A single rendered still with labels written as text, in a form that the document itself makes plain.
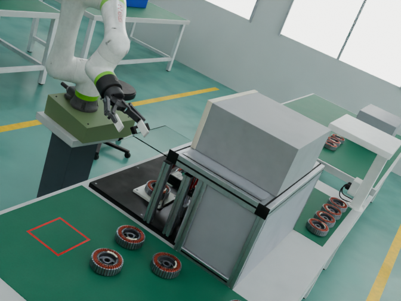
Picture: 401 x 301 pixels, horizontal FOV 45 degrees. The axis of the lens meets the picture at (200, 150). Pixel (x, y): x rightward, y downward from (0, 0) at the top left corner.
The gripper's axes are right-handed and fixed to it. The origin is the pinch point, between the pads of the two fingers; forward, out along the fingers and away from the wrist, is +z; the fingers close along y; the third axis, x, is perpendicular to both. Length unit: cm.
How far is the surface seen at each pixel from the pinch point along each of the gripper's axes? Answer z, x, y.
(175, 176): 9.4, -12.5, -30.1
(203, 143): 14.0, 11.8, -20.2
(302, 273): 66, -4, -67
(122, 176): -9.1, -35.3, -27.7
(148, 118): -183, -128, -233
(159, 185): 17.1, -10.7, -13.7
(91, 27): -283, -105, -187
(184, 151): 14.1, 6.3, -14.0
